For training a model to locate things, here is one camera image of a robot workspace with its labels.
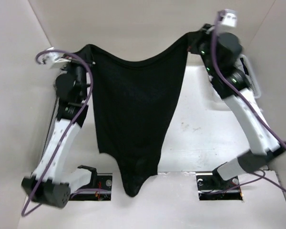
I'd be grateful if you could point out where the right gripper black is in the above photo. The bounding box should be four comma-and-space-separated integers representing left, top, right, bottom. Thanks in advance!
187, 23, 223, 76

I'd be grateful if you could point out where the white plastic laundry basket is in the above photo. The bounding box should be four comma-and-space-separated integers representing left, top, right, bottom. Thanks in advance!
238, 54, 262, 99

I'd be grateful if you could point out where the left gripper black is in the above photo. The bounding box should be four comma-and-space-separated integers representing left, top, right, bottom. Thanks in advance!
60, 44, 95, 100

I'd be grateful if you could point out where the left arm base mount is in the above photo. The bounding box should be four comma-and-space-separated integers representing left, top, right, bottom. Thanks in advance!
69, 173, 112, 201

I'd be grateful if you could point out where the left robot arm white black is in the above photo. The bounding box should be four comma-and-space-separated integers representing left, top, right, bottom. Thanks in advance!
21, 55, 97, 208

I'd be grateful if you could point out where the black tank top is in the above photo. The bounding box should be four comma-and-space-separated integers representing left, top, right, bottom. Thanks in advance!
77, 31, 198, 197

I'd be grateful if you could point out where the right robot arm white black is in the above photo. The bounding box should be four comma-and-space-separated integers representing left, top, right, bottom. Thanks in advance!
188, 24, 286, 189

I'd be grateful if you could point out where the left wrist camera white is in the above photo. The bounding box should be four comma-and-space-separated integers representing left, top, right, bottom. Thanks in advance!
41, 52, 70, 69

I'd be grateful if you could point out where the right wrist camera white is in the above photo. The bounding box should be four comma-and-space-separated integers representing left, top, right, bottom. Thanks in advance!
219, 9, 237, 28

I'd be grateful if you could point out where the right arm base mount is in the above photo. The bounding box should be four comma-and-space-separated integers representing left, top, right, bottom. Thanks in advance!
196, 173, 243, 201

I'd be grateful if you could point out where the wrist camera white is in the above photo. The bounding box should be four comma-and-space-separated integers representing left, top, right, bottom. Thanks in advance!
41, 52, 70, 69
219, 9, 237, 28

